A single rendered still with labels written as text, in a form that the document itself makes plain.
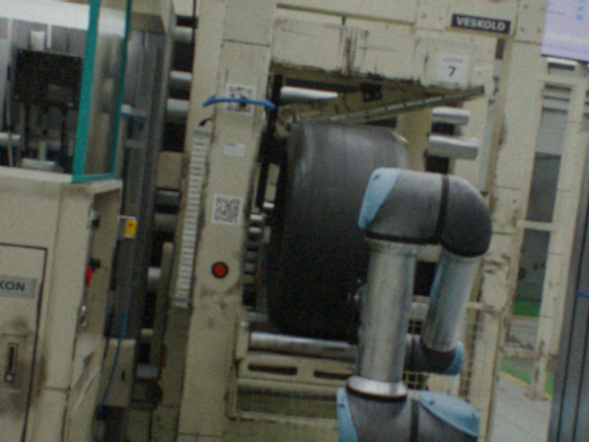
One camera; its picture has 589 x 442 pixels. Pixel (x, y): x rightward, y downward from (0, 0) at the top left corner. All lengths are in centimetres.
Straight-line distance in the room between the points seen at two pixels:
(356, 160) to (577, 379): 88
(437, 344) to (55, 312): 75
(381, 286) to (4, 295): 67
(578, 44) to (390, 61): 388
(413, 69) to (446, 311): 107
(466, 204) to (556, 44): 480
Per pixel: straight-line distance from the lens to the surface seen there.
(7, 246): 166
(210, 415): 244
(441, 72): 271
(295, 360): 231
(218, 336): 239
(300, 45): 264
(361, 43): 267
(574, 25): 647
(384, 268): 164
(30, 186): 165
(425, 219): 162
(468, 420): 170
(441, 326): 183
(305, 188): 218
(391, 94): 281
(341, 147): 226
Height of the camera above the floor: 132
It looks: 3 degrees down
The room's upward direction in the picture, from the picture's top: 7 degrees clockwise
